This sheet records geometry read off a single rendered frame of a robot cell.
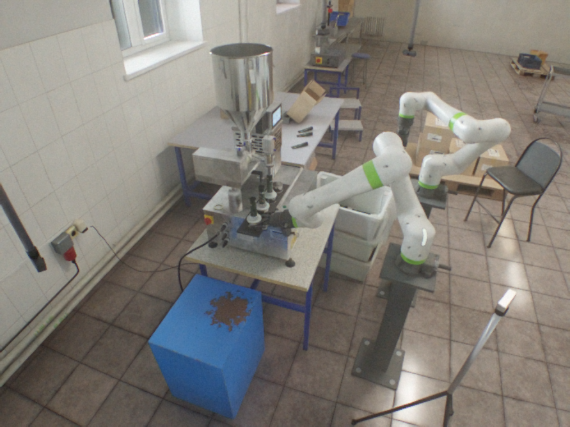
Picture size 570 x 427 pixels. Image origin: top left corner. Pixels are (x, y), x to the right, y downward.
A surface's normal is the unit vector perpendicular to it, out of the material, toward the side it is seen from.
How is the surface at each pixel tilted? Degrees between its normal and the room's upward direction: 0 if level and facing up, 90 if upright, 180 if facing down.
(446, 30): 90
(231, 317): 0
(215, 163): 90
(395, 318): 90
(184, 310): 0
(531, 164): 77
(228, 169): 90
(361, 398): 0
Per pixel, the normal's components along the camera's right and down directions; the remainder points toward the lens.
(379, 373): 0.00, -0.79
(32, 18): 0.95, 0.20
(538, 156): -0.95, -0.04
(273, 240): -0.33, 0.58
